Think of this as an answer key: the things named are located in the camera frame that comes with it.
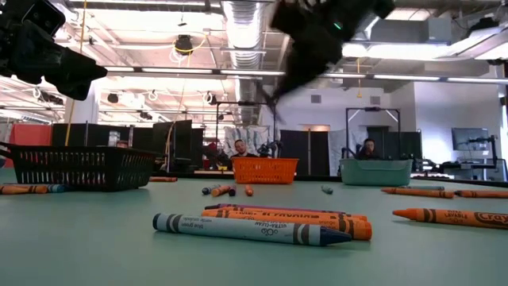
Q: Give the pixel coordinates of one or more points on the person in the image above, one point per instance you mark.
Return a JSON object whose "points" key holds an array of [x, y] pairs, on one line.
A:
{"points": [[369, 148], [241, 148]]}

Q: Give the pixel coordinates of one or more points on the silver flexible ventilation duct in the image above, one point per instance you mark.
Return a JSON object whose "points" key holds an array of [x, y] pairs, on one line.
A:
{"points": [[244, 35]]}

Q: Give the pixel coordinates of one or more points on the white column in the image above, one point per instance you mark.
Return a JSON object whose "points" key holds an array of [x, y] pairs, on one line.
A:
{"points": [[85, 113]]}

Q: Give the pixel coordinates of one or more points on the purple crayon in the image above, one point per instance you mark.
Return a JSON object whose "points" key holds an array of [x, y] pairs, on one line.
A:
{"points": [[262, 208], [232, 191]]}

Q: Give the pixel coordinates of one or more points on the dark panel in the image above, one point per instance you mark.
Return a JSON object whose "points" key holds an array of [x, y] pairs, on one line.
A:
{"points": [[410, 145], [295, 153]]}

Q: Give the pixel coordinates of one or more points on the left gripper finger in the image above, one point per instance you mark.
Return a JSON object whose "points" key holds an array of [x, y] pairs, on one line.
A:
{"points": [[77, 73]]}

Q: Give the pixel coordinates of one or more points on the blue green crayon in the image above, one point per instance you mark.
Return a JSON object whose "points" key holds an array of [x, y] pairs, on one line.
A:
{"points": [[238, 229]]}

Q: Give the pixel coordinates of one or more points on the black partition panels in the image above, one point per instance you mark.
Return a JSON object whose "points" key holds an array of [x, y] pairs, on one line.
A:
{"points": [[99, 135]]}

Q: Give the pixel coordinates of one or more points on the long ceiling light strip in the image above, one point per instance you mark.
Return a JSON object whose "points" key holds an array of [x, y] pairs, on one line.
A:
{"points": [[178, 70]]}

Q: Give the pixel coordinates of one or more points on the teal table mat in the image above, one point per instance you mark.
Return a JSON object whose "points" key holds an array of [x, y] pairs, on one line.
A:
{"points": [[79, 246]]}

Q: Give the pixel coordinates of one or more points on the red partition panel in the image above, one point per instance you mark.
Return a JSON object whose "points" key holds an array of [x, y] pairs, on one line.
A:
{"points": [[29, 137]]}

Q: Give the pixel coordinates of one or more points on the teal plastic bin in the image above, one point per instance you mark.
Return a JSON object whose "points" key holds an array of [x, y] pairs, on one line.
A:
{"points": [[375, 174]]}

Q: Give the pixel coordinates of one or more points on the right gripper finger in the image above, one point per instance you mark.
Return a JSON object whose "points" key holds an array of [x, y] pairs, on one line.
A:
{"points": [[301, 75]]}

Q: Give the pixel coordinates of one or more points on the dark flat monitor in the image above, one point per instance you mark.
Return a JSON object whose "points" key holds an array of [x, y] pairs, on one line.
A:
{"points": [[468, 139]]}

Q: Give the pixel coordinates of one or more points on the black mesh basket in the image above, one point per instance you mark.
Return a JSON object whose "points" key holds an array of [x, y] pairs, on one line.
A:
{"points": [[83, 171]]}

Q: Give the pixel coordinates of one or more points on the grey rectangular duct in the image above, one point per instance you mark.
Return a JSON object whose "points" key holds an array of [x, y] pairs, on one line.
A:
{"points": [[409, 31]]}

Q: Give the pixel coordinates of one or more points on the wall vent grille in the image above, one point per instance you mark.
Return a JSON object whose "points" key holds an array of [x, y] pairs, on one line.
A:
{"points": [[316, 99], [375, 100]]}

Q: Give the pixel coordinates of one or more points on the orange mesh basket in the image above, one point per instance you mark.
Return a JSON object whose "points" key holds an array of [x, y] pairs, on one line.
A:
{"points": [[264, 171]]}

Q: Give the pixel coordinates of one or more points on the black ceiling dome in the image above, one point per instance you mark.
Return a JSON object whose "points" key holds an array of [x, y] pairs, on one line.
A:
{"points": [[183, 44]]}

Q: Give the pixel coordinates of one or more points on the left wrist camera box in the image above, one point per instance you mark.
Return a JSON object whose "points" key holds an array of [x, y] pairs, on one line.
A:
{"points": [[43, 16]]}

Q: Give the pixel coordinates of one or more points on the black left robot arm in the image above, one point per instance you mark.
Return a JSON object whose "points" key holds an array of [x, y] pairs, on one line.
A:
{"points": [[8, 10]]}

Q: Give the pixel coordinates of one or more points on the white plastic sheet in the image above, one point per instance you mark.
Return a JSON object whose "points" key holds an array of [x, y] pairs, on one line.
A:
{"points": [[254, 137], [337, 145]]}

